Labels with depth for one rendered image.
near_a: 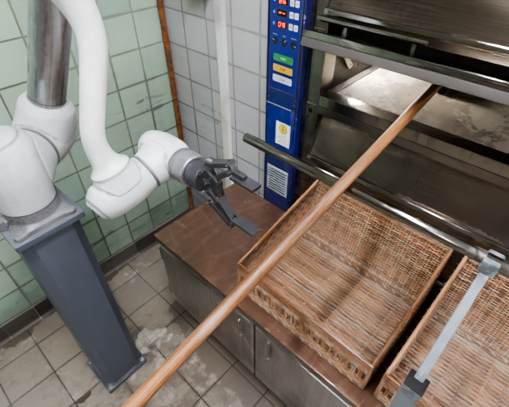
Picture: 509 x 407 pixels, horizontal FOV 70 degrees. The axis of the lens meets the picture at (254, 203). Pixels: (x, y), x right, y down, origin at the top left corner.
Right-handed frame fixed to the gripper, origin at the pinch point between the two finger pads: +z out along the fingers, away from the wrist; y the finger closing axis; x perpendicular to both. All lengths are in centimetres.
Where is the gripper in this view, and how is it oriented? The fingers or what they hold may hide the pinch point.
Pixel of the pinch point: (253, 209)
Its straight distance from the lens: 83.3
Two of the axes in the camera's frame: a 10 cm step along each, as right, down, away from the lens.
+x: -6.9, 4.8, -5.4
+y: 0.0, 7.5, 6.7
